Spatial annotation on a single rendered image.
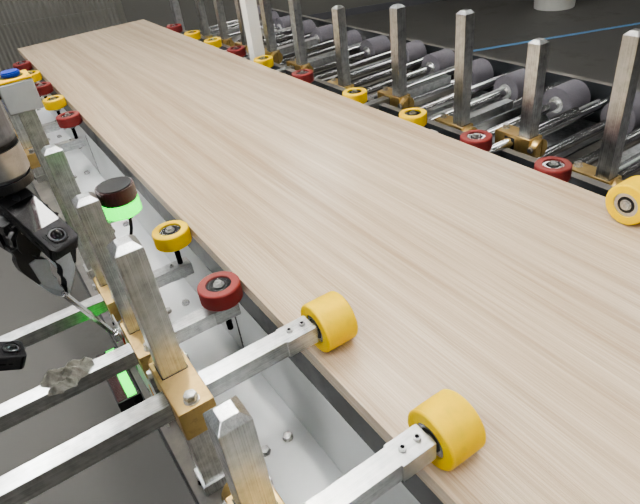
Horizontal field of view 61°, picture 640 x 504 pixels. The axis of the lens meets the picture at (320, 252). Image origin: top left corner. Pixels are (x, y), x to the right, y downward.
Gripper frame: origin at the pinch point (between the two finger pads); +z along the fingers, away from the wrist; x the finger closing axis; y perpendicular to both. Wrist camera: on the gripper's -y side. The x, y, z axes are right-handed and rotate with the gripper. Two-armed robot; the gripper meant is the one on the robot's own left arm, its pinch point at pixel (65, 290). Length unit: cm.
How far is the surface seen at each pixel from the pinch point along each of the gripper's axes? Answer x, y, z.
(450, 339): -29, -52, 10
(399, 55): -128, 11, 3
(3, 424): 16.8, 2.4, 16.3
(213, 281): -21.5, -8.6, 10.5
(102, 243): -7.6, -2.1, -5.0
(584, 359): -34, -70, 9
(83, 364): 3.0, -0.9, 13.7
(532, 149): -107, -39, 16
